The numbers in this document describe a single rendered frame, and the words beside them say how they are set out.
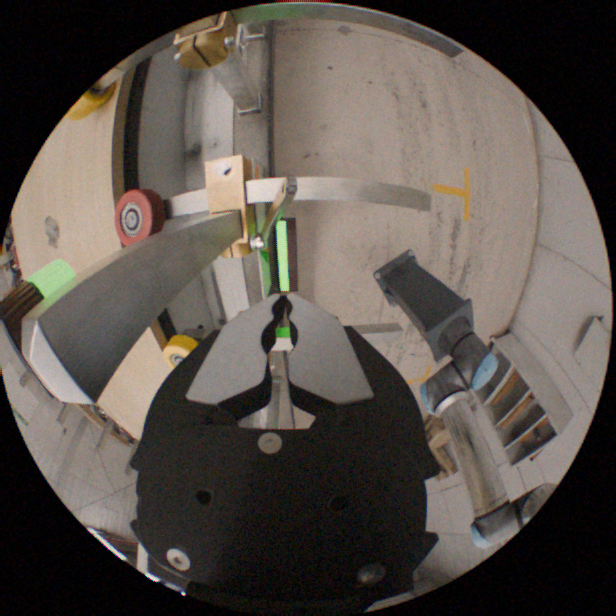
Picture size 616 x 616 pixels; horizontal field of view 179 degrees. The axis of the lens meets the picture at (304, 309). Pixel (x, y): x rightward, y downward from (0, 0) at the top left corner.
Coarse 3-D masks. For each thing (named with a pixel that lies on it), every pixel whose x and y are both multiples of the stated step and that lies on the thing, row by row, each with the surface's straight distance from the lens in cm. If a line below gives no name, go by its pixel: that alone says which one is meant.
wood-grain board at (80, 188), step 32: (128, 96) 43; (64, 128) 57; (96, 128) 42; (64, 160) 51; (96, 160) 39; (32, 192) 73; (64, 192) 49; (96, 192) 38; (32, 224) 73; (64, 224) 50; (96, 224) 38; (32, 256) 79; (64, 256) 52; (96, 256) 40; (160, 352) 40; (128, 384) 64; (160, 384) 51; (128, 416) 98
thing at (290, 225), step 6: (288, 222) 42; (294, 222) 42; (288, 228) 42; (294, 228) 42; (288, 234) 42; (294, 234) 42; (288, 240) 43; (294, 240) 43; (288, 246) 43; (294, 246) 43; (288, 252) 43; (294, 252) 43; (288, 258) 44; (294, 258) 44; (288, 264) 44; (294, 264) 44; (288, 270) 45; (294, 270) 45; (294, 276) 45; (294, 282) 46; (294, 288) 46
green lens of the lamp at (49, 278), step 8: (48, 264) 14; (56, 264) 13; (64, 264) 13; (40, 272) 13; (48, 272) 13; (56, 272) 12; (64, 272) 12; (72, 272) 12; (32, 280) 13; (40, 280) 12; (48, 280) 12; (56, 280) 12; (64, 280) 12; (40, 288) 12; (48, 288) 12; (56, 288) 12
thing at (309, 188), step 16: (192, 192) 29; (256, 192) 26; (272, 192) 26; (304, 192) 26; (320, 192) 26; (336, 192) 26; (352, 192) 27; (368, 192) 28; (384, 192) 28; (400, 192) 29; (416, 192) 31; (176, 208) 31; (192, 208) 29; (208, 208) 28; (416, 208) 31
